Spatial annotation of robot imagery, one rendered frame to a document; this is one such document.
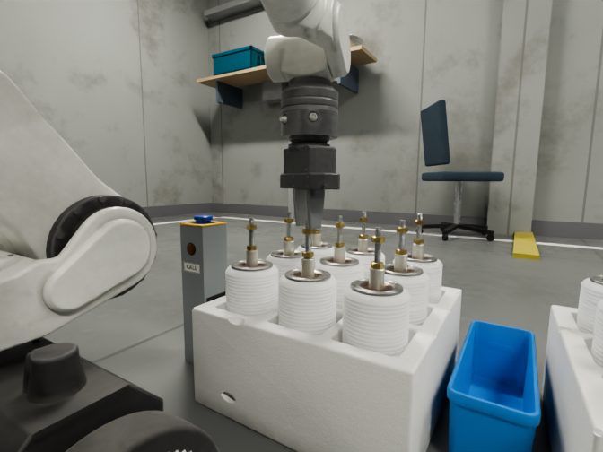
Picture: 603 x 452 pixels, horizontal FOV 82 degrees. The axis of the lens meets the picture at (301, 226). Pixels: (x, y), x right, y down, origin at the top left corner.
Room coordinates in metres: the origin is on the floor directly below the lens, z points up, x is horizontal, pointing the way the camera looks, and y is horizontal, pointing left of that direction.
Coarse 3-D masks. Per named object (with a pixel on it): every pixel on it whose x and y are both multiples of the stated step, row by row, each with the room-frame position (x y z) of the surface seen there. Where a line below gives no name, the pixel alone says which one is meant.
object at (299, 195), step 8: (296, 192) 0.56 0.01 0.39; (304, 192) 0.57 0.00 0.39; (296, 200) 0.56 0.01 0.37; (304, 200) 0.57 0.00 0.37; (296, 208) 0.56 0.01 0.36; (304, 208) 0.57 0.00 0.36; (296, 216) 0.56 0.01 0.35; (304, 216) 0.57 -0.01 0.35; (296, 224) 0.57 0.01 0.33; (304, 224) 0.57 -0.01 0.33
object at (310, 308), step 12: (288, 288) 0.52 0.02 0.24; (300, 288) 0.51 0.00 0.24; (312, 288) 0.51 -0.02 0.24; (324, 288) 0.51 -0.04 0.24; (288, 300) 0.52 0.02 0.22; (300, 300) 0.51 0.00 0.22; (312, 300) 0.51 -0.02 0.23; (324, 300) 0.51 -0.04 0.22; (288, 312) 0.52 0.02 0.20; (300, 312) 0.51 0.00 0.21; (312, 312) 0.51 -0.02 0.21; (324, 312) 0.52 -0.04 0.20; (288, 324) 0.52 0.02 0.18; (300, 324) 0.51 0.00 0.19; (312, 324) 0.51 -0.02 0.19; (324, 324) 0.52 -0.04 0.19
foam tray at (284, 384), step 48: (240, 336) 0.53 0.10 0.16; (288, 336) 0.48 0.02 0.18; (336, 336) 0.50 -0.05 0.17; (432, 336) 0.49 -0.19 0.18; (240, 384) 0.53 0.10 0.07; (288, 384) 0.48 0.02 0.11; (336, 384) 0.44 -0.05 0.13; (384, 384) 0.41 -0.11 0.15; (432, 384) 0.49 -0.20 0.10; (288, 432) 0.48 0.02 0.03; (336, 432) 0.44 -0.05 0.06; (384, 432) 0.40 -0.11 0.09; (432, 432) 0.51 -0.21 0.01
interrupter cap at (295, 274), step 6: (294, 270) 0.58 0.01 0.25; (300, 270) 0.58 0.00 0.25; (318, 270) 0.58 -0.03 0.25; (324, 270) 0.58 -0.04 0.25; (288, 276) 0.54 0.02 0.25; (294, 276) 0.54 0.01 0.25; (300, 276) 0.55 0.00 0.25; (318, 276) 0.55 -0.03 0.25; (324, 276) 0.54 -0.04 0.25; (330, 276) 0.55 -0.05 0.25
